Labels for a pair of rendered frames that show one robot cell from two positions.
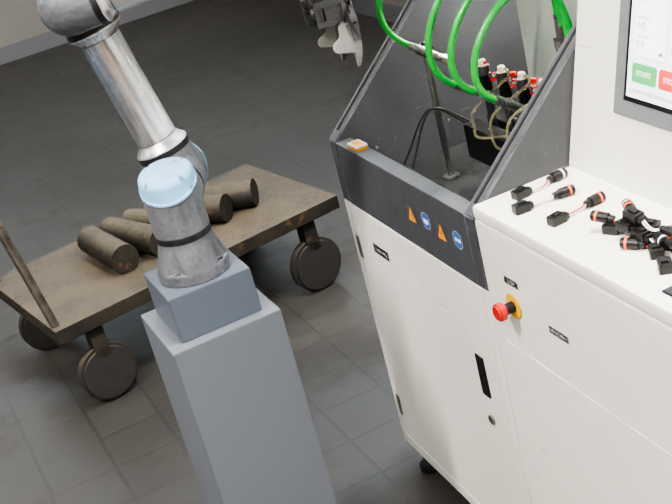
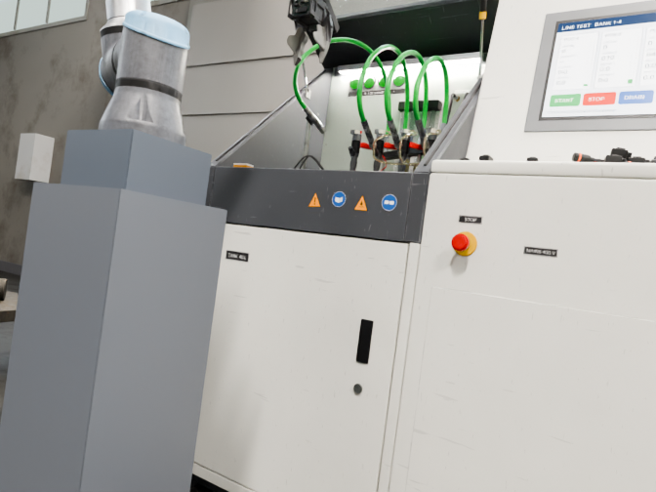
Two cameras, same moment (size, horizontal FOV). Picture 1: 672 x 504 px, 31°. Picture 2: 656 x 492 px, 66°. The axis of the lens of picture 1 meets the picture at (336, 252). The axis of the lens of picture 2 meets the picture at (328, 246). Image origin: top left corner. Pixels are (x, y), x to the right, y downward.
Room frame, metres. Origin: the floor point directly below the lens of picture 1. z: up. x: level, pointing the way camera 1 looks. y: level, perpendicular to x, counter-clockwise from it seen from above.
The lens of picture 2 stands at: (1.35, 0.60, 0.75)
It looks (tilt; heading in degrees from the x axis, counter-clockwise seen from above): 1 degrees up; 320
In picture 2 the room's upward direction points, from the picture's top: 8 degrees clockwise
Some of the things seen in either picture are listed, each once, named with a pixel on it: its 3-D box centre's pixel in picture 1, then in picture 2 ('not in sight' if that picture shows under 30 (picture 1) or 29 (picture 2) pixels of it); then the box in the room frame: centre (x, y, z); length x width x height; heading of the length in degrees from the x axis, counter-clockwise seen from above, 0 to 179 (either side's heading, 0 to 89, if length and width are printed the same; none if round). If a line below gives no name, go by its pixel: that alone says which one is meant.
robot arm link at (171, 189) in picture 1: (172, 196); (153, 54); (2.30, 0.29, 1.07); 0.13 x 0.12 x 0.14; 176
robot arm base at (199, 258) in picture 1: (188, 249); (145, 115); (2.29, 0.29, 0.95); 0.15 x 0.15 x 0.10
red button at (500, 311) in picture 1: (505, 309); (462, 242); (1.98, -0.28, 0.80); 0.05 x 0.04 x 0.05; 18
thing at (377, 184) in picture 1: (408, 204); (302, 200); (2.42, -0.18, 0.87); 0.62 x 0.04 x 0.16; 18
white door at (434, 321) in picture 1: (440, 371); (276, 361); (2.41, -0.16, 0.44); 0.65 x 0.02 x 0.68; 18
